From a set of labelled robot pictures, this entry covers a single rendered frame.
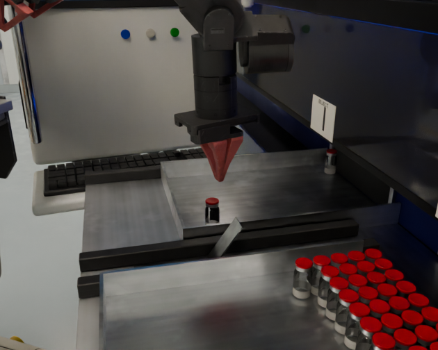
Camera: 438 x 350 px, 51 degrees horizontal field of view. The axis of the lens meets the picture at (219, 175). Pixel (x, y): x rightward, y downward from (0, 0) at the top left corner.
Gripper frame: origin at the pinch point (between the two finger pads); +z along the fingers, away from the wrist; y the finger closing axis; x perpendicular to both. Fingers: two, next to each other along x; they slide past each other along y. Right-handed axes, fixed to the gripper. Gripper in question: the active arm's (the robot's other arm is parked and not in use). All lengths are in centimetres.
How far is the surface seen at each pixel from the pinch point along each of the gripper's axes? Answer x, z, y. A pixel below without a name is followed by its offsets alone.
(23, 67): 55, -9, -18
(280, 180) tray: 11.2, 9.8, 18.7
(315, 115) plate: 6.2, -3.5, 22.2
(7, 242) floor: 175, 96, -32
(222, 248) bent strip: -8.1, 6.6, -4.0
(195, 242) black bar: -4.2, 7.1, -6.2
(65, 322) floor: 100, 97, -18
